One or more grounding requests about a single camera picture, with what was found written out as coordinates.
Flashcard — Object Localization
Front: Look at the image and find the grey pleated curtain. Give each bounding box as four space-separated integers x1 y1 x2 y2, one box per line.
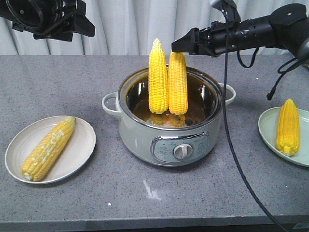
0 0 309 57

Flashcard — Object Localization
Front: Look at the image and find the beige round plate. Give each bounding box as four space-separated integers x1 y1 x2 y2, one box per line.
5 116 96 184

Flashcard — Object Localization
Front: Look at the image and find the pale green round plate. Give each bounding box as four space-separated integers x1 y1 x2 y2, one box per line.
258 107 309 167

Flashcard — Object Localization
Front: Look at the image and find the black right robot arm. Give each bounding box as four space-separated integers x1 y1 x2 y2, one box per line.
171 0 309 61

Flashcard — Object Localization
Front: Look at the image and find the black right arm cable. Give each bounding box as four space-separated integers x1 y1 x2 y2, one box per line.
221 0 309 232

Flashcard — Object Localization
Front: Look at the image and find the pale yellow corn cob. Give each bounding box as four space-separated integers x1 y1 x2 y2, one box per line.
20 116 75 182

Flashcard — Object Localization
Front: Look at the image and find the pale green electric cooking pot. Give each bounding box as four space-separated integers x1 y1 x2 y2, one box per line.
102 67 236 167

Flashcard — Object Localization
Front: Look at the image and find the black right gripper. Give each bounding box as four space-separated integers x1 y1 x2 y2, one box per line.
171 21 239 57

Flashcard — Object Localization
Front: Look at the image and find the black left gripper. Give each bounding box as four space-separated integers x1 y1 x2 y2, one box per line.
0 0 95 42

